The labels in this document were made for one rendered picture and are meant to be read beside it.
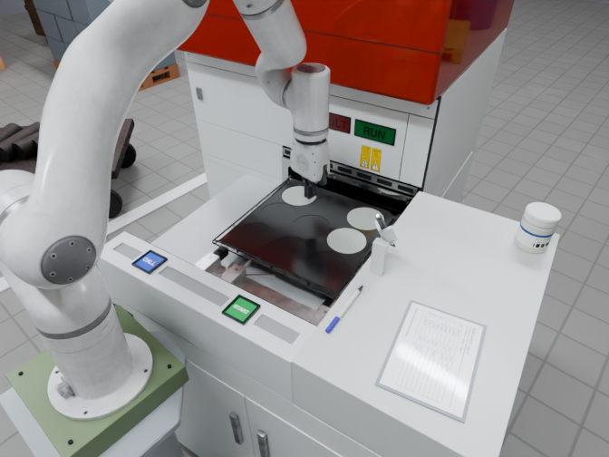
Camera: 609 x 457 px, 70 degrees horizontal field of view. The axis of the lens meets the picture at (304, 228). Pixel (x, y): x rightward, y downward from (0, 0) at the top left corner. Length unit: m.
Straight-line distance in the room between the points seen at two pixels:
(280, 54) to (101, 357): 0.63
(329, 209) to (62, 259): 0.77
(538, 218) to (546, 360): 1.24
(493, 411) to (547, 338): 1.51
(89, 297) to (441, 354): 0.60
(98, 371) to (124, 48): 0.54
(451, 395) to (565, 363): 1.48
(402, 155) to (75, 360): 0.87
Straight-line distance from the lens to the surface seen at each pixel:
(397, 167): 1.21
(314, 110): 0.99
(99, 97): 0.66
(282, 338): 0.85
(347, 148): 1.26
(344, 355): 0.82
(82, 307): 0.78
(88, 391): 0.93
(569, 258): 2.77
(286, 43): 0.87
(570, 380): 2.20
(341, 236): 1.14
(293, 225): 1.17
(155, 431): 0.95
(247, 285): 1.05
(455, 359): 0.84
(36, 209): 0.64
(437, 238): 1.07
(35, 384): 1.03
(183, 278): 0.98
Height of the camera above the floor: 1.63
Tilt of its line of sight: 39 degrees down
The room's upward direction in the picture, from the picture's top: 1 degrees counter-clockwise
